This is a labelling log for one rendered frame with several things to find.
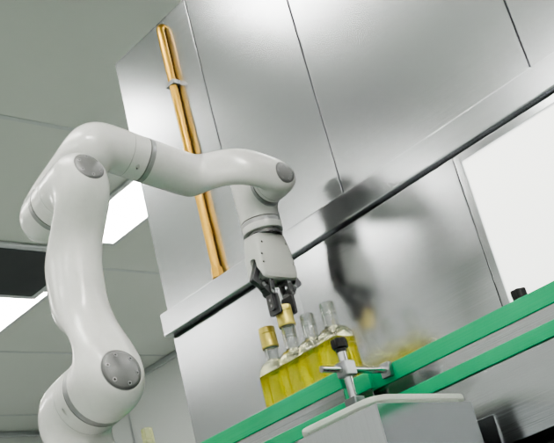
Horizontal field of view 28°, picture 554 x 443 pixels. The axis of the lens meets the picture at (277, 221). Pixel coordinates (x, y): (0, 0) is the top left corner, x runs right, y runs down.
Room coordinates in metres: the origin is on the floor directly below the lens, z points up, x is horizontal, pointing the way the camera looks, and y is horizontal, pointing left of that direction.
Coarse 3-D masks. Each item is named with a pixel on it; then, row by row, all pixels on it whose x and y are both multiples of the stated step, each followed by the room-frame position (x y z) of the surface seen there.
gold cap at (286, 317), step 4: (284, 304) 2.08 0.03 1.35; (288, 304) 2.09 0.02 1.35; (284, 308) 2.08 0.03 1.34; (288, 308) 2.09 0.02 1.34; (284, 312) 2.08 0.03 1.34; (288, 312) 2.09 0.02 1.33; (292, 312) 2.10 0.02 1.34; (276, 316) 2.10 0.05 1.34; (280, 316) 2.09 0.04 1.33; (284, 316) 2.08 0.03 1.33; (288, 316) 2.09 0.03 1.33; (292, 316) 2.09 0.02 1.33; (280, 320) 2.09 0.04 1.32; (284, 320) 2.08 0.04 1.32; (288, 320) 2.08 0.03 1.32; (292, 320) 2.09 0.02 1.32; (280, 324) 2.09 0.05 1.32; (284, 324) 2.08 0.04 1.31; (280, 328) 2.11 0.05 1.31
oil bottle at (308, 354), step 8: (312, 336) 2.04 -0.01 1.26; (304, 344) 2.04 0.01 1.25; (312, 344) 2.03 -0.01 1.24; (304, 352) 2.04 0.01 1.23; (312, 352) 2.03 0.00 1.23; (304, 360) 2.04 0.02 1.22; (312, 360) 2.03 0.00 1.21; (320, 360) 2.02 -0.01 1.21; (304, 368) 2.05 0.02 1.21; (312, 368) 2.03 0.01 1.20; (304, 376) 2.05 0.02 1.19; (312, 376) 2.04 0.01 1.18; (320, 376) 2.02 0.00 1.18; (304, 384) 2.06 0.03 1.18
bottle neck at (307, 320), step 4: (300, 316) 2.05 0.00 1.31; (304, 316) 2.05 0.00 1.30; (308, 316) 2.05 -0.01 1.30; (312, 316) 2.05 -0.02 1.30; (300, 320) 2.05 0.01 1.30; (304, 320) 2.05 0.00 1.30; (308, 320) 2.05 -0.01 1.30; (312, 320) 2.05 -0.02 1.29; (304, 324) 2.05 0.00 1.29; (308, 324) 2.05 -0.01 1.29; (312, 324) 2.05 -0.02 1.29; (316, 324) 2.06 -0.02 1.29; (304, 328) 2.05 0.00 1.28; (308, 328) 2.05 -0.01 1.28; (312, 328) 2.05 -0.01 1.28; (316, 328) 2.05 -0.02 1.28; (304, 332) 2.05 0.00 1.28; (308, 332) 2.05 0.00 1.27; (312, 332) 2.05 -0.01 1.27; (316, 332) 2.05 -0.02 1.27; (304, 336) 2.05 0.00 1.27; (308, 336) 2.05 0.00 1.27
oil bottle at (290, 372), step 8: (288, 352) 2.07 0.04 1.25; (296, 352) 2.07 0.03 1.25; (280, 360) 2.09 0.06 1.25; (288, 360) 2.07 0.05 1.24; (296, 360) 2.06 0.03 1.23; (280, 368) 2.09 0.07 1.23; (288, 368) 2.08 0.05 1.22; (296, 368) 2.06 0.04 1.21; (288, 376) 2.08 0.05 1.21; (296, 376) 2.07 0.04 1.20; (288, 384) 2.08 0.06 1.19; (296, 384) 2.07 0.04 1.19; (288, 392) 2.09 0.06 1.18
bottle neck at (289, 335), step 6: (288, 324) 2.09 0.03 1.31; (294, 324) 2.10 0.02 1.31; (282, 330) 2.09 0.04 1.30; (288, 330) 2.09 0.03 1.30; (294, 330) 2.09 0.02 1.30; (282, 336) 2.10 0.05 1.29; (288, 336) 2.09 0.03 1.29; (294, 336) 2.09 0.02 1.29; (288, 342) 2.09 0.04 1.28; (294, 342) 2.09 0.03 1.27
